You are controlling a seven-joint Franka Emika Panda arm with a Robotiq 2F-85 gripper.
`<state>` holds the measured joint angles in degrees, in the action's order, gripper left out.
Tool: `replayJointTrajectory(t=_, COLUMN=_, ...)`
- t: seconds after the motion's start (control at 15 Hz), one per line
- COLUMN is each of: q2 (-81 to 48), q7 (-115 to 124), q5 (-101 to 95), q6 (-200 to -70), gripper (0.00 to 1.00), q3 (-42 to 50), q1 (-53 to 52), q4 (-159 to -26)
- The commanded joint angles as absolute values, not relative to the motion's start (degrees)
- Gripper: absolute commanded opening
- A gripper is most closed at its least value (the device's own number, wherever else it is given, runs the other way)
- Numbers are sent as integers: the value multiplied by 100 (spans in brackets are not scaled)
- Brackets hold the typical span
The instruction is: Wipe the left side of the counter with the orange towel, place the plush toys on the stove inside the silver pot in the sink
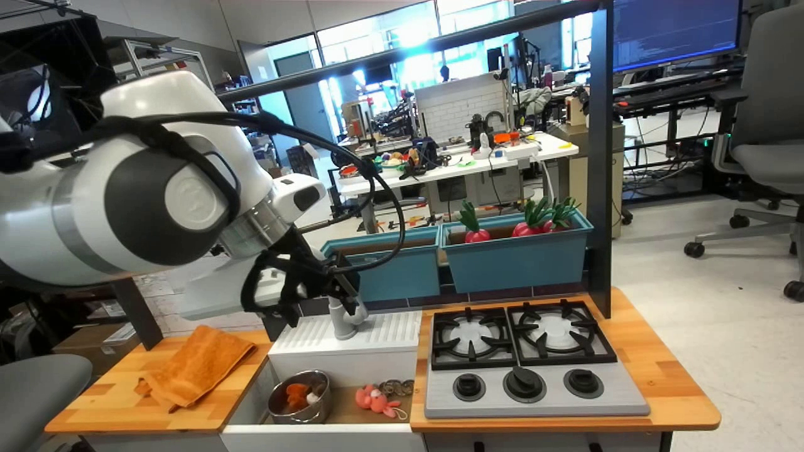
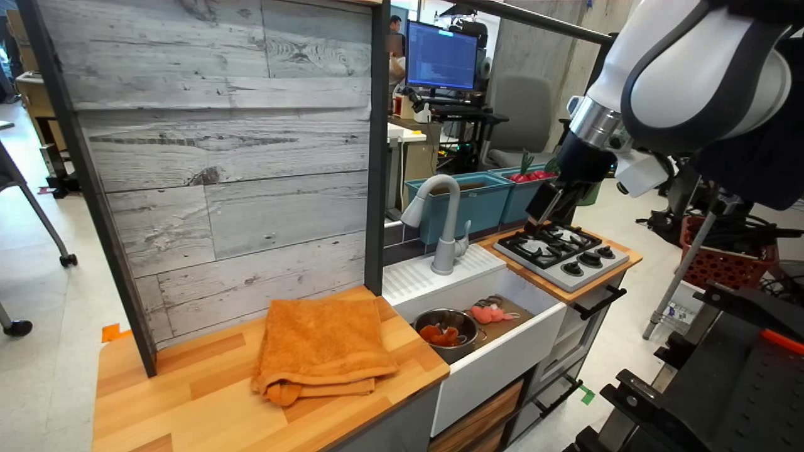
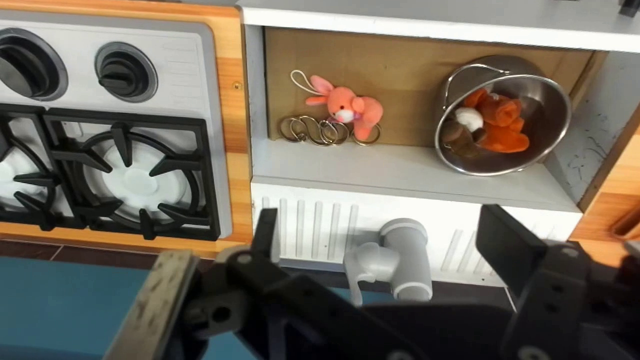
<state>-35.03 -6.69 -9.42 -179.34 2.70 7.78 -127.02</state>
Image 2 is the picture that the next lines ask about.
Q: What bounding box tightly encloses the computer monitor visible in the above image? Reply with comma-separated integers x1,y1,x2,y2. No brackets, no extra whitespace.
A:
404,21,479,94

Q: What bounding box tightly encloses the black robot cart base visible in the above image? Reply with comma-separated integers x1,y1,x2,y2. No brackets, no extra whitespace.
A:
568,285,804,452

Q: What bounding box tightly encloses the short teal planter box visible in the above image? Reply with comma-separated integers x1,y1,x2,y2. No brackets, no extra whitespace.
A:
404,172,514,245

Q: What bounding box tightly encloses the long teal planter box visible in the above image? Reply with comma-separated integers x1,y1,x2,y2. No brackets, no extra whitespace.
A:
499,172,559,232

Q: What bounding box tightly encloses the metal camera stand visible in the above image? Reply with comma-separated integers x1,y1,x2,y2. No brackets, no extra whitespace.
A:
641,188,738,341

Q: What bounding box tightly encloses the grey wood plank panel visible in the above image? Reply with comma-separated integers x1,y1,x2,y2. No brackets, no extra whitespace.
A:
33,0,376,354

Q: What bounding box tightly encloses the pink plush toy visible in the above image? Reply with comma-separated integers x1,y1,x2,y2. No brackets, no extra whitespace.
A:
468,301,514,329

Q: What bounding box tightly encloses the person in grey shirt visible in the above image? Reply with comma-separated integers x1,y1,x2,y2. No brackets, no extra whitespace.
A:
385,12,409,90

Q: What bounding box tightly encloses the grey toy faucet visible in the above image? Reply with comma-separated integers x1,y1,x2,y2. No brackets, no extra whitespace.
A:
400,173,474,279

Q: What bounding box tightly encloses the black cabinet handle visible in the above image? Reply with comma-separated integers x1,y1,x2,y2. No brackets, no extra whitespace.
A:
533,374,586,419
569,285,628,323

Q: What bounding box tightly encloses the grey office chair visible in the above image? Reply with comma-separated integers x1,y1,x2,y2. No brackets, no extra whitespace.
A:
486,74,559,172

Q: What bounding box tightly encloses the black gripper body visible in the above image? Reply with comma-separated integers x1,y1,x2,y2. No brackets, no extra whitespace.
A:
542,131,617,206

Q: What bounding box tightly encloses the grey stove panel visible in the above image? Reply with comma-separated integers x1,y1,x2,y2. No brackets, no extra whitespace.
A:
492,222,633,294

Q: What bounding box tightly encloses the dark office desk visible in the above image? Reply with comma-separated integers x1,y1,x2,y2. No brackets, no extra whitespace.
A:
387,88,504,172

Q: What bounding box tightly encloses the steel bowl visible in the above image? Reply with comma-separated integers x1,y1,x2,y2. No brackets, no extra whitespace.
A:
412,309,481,368

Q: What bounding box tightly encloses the red crate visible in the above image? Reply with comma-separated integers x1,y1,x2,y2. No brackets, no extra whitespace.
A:
679,212,784,294

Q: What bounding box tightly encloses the black stove grate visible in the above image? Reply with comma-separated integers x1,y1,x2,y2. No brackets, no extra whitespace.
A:
497,222,605,271

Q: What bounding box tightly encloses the orange towel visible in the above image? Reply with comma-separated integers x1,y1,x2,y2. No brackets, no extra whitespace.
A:
249,296,402,413

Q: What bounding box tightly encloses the toy radish plant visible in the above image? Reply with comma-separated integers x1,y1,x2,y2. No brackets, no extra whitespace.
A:
509,148,557,187

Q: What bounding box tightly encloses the black metal frame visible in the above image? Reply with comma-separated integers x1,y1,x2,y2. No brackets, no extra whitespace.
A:
10,0,628,379

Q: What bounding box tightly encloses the white toy sink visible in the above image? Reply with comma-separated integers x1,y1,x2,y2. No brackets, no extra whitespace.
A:
381,246,573,441

